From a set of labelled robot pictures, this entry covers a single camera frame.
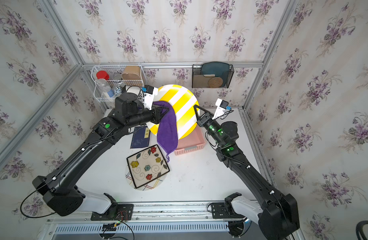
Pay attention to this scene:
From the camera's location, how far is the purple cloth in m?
0.64

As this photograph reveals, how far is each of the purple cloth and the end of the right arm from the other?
11 cm

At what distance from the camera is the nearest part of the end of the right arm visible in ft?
1.93
